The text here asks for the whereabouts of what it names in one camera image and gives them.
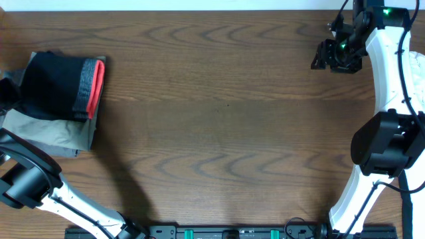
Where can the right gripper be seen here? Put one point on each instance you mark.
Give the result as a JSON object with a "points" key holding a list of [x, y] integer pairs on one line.
{"points": [[325, 56]]}

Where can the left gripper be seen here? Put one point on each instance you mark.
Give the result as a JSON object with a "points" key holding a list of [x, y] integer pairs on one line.
{"points": [[10, 95]]}

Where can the black leggings with red waistband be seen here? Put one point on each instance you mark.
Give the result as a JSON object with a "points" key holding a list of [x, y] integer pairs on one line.
{"points": [[56, 87]]}

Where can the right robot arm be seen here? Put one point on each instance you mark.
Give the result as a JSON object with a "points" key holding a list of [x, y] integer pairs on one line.
{"points": [[388, 151]]}

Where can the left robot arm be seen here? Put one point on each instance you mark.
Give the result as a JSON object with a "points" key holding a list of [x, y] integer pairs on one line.
{"points": [[36, 181]]}

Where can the folded grey garment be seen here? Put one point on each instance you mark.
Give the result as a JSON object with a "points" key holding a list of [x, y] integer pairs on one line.
{"points": [[15, 76]]}

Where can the folded khaki pants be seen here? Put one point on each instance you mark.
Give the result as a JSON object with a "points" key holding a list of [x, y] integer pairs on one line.
{"points": [[63, 133]]}

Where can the black garment under white one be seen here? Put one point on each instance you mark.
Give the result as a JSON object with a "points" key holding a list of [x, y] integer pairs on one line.
{"points": [[406, 208]]}

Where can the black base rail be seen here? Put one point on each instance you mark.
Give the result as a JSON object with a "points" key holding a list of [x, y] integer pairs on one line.
{"points": [[291, 231]]}

